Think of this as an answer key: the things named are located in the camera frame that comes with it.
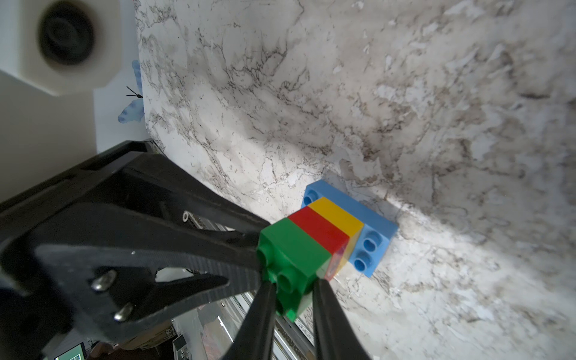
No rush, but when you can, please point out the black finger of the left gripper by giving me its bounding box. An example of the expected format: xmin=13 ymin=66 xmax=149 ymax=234
xmin=121 ymin=154 xmax=270 ymax=245

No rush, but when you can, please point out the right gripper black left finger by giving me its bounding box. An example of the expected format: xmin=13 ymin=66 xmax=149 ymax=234
xmin=222 ymin=281 xmax=276 ymax=359

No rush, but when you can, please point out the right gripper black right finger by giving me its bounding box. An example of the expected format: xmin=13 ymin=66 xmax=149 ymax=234
xmin=313 ymin=279 xmax=371 ymax=360

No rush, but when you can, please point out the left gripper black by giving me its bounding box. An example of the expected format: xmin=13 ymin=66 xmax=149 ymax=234
xmin=1 ymin=142 xmax=262 ymax=359

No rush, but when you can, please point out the green small lego brick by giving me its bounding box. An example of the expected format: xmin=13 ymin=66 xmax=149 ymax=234
xmin=256 ymin=218 xmax=332 ymax=322

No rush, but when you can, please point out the red square lego brick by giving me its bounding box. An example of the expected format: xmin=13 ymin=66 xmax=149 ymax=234
xmin=288 ymin=206 xmax=350 ymax=281

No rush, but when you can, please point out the blue long lego brick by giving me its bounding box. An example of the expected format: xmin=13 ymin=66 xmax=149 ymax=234
xmin=301 ymin=180 xmax=398 ymax=278

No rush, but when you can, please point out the yellow small lego brick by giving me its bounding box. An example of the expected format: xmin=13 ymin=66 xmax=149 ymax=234
xmin=308 ymin=197 xmax=364 ymax=277

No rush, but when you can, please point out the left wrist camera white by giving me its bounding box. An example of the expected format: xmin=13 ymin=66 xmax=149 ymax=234
xmin=1 ymin=1 xmax=123 ymax=96

